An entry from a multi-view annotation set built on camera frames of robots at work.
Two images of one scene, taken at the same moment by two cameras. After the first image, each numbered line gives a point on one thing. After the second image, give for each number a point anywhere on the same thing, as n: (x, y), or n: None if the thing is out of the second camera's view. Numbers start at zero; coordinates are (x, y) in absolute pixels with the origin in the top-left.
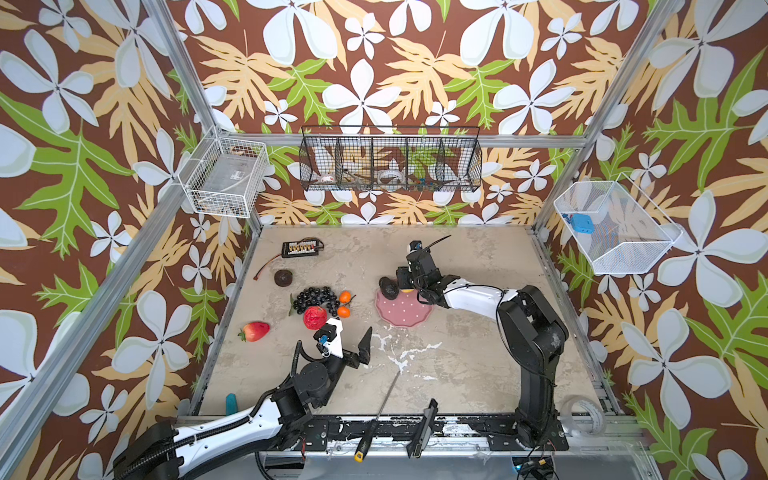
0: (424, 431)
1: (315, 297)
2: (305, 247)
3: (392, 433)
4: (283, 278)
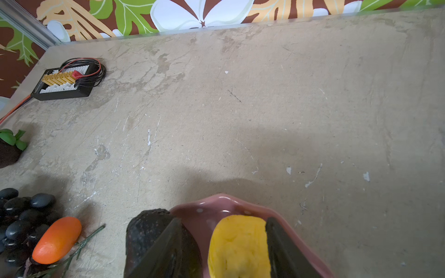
0: None
1: (23, 220)
2: (76, 77)
3: None
4: (11, 146)
